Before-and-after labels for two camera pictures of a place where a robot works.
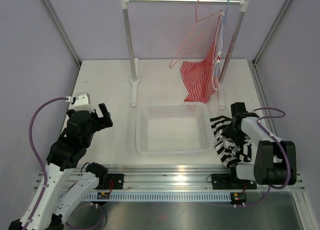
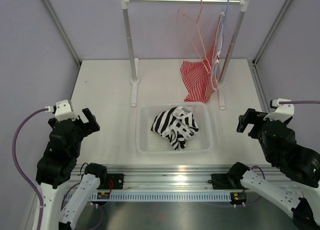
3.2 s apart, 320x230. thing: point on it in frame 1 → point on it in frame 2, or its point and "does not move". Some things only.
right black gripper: x=227 y=131 → x=252 y=116
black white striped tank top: x=233 y=146 → x=177 y=124
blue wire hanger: x=226 y=10 does not move
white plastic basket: x=174 y=128 does not move
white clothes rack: x=244 y=1 does not move
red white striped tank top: x=199 y=75 does not move
